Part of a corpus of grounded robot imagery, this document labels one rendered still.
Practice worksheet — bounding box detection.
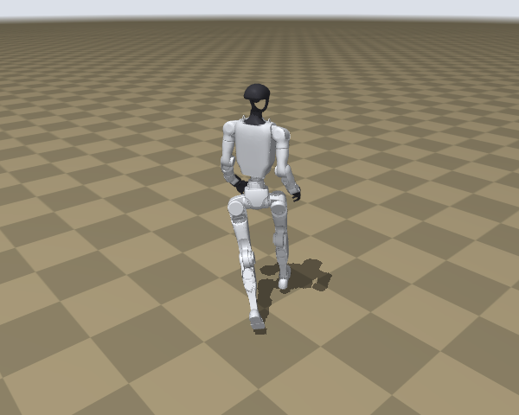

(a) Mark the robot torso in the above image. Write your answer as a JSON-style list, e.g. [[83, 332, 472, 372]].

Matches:
[[234, 115, 276, 209]]

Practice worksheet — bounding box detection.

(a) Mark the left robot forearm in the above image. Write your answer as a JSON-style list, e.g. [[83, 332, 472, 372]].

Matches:
[[221, 156, 239, 185]]

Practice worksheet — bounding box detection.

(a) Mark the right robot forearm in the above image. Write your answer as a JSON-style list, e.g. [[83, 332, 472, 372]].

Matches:
[[281, 165, 300, 195]]

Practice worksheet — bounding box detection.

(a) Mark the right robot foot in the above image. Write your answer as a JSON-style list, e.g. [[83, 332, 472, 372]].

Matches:
[[279, 265, 291, 290]]

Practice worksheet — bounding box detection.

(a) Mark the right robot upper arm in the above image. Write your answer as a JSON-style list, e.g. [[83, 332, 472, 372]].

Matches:
[[272, 125, 291, 177]]

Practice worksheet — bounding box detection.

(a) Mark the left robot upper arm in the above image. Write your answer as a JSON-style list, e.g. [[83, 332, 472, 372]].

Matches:
[[221, 120, 238, 167]]

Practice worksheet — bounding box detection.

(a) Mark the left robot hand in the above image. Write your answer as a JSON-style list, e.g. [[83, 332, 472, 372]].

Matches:
[[231, 175, 248, 195]]

